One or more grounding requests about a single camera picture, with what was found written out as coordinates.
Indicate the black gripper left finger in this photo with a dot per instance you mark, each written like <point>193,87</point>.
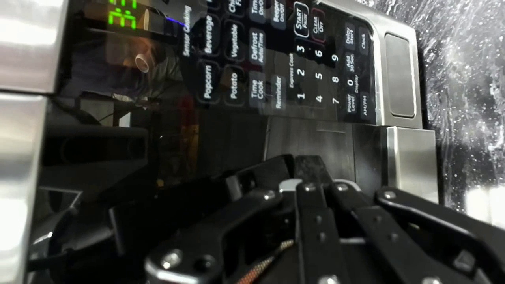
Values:
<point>237,226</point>

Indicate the black microwave door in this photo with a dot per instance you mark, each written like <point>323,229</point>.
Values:
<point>211,136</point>

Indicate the silver microwave door button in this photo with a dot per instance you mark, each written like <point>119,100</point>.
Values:
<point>398,73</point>

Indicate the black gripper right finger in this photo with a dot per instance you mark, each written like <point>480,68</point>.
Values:
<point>379,237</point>

